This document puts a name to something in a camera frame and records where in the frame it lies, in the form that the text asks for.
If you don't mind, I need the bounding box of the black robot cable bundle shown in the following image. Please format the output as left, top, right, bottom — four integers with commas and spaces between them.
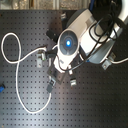
68, 14, 128, 73

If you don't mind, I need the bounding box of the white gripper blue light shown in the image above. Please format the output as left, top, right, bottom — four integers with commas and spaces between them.
46, 29, 79, 84

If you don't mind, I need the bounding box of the metal cable clip top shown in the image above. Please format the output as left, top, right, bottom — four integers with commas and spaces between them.
61, 13, 67, 21

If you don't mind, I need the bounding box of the white cable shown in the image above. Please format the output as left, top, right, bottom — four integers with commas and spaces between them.
1, 32, 53, 115

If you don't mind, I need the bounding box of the metal cable clip right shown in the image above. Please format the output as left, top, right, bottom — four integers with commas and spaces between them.
102, 52, 116, 70

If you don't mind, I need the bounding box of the metal cable clip bottom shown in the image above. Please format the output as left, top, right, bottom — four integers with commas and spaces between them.
70, 78, 77, 86

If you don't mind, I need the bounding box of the metal cable clip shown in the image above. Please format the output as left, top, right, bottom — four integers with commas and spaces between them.
70, 78, 77, 86
61, 13, 67, 21
36, 50, 46, 68
102, 52, 116, 70

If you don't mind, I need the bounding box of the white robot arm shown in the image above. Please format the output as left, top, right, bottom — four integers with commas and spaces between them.
46, 0, 128, 74

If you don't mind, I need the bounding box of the metal cable clip left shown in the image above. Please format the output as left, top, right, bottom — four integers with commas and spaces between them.
36, 50, 46, 68

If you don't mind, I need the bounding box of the black perforated breadboard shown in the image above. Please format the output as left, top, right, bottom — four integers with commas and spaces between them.
0, 10, 128, 128

